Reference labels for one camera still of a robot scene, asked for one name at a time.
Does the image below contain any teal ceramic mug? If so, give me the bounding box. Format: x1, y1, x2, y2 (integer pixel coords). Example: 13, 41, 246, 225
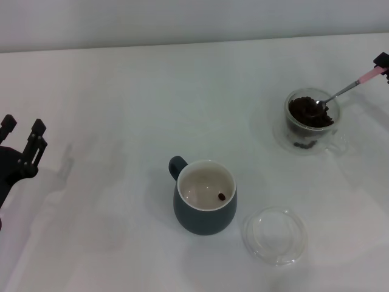
168, 155, 238, 236

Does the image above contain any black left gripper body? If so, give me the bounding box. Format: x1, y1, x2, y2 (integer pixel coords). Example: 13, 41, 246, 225
0, 145, 38, 211

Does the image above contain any pink-handled metal spoon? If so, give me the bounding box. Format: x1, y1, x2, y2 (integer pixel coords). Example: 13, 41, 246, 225
306, 68, 389, 116

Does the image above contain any pile of coffee beans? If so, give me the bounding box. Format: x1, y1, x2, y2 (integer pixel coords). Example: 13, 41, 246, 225
287, 96, 334, 150

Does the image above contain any clear double-wall glass cup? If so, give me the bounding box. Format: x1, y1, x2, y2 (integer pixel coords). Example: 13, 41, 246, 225
272, 87, 348, 156

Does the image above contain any small clear glass dish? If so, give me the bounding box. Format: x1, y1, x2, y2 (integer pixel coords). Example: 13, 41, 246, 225
241, 206, 309, 267

